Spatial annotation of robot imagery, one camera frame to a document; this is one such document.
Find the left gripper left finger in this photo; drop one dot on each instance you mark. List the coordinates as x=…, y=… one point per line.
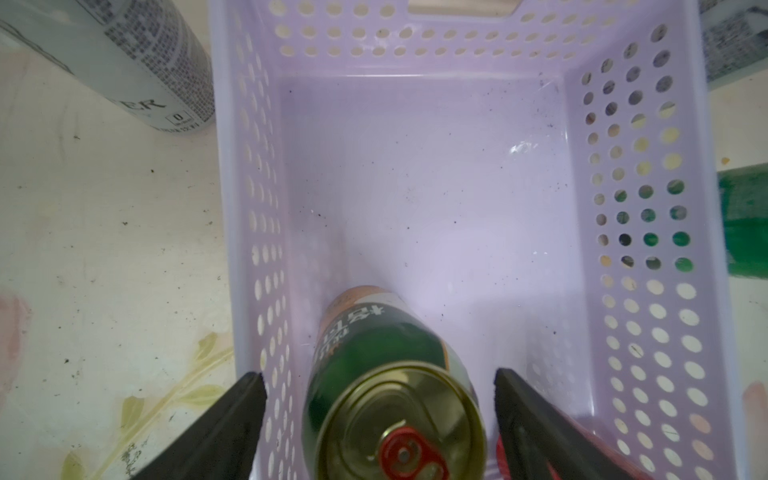
x=222, y=443

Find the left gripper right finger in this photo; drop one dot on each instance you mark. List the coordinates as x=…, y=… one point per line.
x=538, y=441

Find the dark green gold-top can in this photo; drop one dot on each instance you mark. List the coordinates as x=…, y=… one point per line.
x=388, y=398

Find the purple plastic basket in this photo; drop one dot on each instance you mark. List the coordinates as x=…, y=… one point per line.
x=533, y=178

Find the green soda can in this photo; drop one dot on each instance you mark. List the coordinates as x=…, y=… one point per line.
x=743, y=195

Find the silver can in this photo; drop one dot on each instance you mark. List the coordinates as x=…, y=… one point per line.
x=140, y=55
x=734, y=36

